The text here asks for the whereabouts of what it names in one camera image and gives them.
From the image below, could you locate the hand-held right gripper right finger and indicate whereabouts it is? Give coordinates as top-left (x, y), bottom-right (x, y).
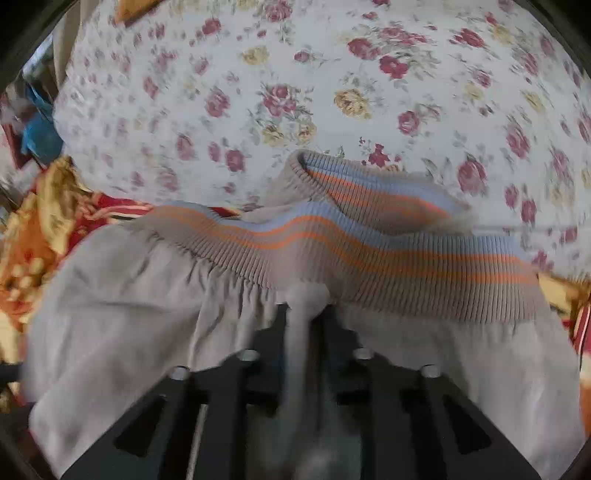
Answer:
top-left (318, 302), bottom-right (541, 480)

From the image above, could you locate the grey jacket with striped cuffs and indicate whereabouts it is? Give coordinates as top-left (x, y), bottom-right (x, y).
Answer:
top-left (23, 150), bottom-right (587, 480)

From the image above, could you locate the blue cloth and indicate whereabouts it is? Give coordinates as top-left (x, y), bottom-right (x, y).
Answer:
top-left (23, 83), bottom-right (64, 162)

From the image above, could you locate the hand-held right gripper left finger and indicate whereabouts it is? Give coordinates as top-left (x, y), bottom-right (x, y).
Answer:
top-left (60, 302), bottom-right (296, 480)

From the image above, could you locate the floral bed sheet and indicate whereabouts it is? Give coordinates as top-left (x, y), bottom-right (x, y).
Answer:
top-left (51, 0), bottom-right (591, 282)

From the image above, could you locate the red yellow printed fleece blanket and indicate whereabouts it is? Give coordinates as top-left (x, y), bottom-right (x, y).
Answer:
top-left (0, 157), bottom-right (591, 407)

